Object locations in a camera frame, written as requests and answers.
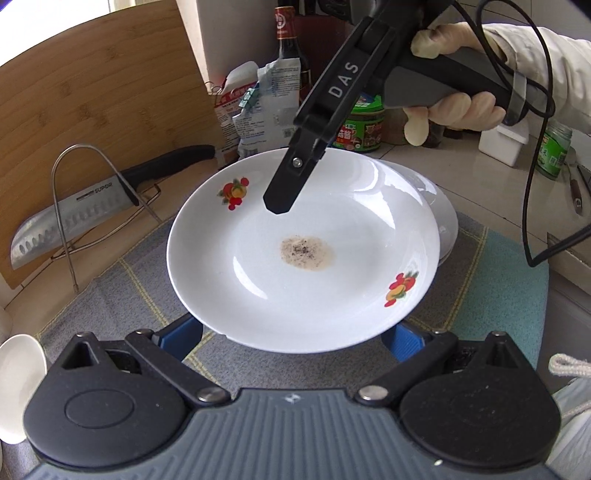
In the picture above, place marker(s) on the person's white jacket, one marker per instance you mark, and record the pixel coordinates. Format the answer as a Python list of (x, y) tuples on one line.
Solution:
[(575, 429)]

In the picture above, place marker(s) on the plain white bowl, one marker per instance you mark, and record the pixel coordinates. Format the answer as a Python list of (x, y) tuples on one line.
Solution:
[(21, 387)]

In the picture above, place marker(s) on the grey checked cloth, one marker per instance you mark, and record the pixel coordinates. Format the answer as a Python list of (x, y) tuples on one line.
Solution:
[(138, 286)]

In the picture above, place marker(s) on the dark soy sauce bottle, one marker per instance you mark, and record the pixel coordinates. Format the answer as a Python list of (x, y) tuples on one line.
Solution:
[(286, 46)]

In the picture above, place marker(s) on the red-print paper bag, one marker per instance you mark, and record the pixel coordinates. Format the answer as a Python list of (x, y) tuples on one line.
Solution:
[(226, 120)]

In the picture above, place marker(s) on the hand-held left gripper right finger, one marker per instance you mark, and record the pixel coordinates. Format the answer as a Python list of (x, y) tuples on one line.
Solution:
[(406, 344)]

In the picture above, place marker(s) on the bamboo cutting board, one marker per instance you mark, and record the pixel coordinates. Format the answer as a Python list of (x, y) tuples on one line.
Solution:
[(92, 92)]

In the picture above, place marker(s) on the black binder clip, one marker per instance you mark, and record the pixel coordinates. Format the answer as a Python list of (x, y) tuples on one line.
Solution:
[(216, 87)]

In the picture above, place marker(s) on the green sauce jar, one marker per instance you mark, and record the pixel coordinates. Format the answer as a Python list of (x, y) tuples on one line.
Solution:
[(364, 129)]

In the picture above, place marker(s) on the white plastic bag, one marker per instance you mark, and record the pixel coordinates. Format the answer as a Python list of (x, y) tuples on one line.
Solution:
[(268, 101)]

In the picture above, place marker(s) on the person's right hand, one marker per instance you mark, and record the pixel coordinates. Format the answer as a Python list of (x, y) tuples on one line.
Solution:
[(466, 110)]

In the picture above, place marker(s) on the green bag clip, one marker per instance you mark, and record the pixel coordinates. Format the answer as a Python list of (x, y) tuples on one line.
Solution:
[(251, 98)]

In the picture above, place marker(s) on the dark brown knife block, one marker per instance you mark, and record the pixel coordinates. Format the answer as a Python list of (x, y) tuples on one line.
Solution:
[(318, 41)]

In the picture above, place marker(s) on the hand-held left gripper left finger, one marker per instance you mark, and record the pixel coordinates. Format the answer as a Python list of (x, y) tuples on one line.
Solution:
[(178, 339)]

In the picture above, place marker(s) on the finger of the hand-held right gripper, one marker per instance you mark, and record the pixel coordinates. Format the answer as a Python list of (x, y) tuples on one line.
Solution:
[(286, 189)]

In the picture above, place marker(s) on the person's right forearm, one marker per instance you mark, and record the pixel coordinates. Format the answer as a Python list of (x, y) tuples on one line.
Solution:
[(554, 60)]

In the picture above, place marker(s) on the green label glass jar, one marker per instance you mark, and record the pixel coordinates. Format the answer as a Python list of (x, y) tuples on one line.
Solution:
[(551, 157)]

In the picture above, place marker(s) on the white plastic container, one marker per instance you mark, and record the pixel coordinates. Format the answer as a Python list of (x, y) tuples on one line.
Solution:
[(503, 145)]

